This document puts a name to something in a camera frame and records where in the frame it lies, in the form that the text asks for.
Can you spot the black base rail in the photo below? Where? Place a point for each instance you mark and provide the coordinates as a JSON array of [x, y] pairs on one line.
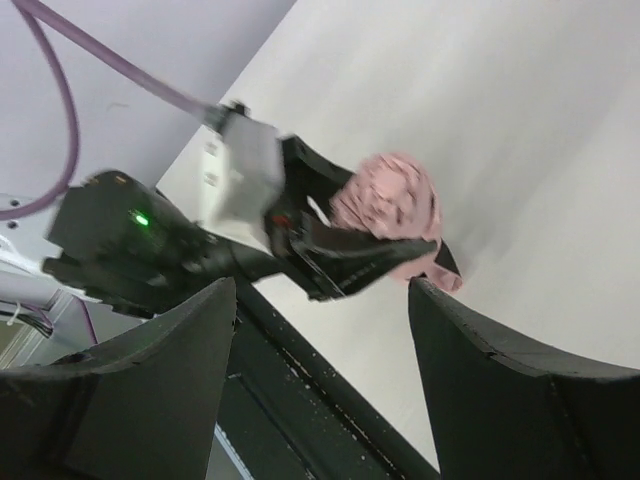
[[286, 413]]

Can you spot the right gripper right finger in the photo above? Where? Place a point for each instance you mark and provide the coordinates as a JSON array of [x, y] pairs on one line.
[[505, 406]]

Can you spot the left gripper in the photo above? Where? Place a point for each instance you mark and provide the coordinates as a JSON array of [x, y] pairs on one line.
[[327, 263]]

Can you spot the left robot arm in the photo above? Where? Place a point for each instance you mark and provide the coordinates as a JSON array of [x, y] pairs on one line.
[[127, 246]]

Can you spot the pink folding umbrella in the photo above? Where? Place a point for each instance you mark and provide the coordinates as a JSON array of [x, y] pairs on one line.
[[392, 197]]

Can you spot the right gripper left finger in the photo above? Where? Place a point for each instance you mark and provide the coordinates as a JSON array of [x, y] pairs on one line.
[[142, 405]]

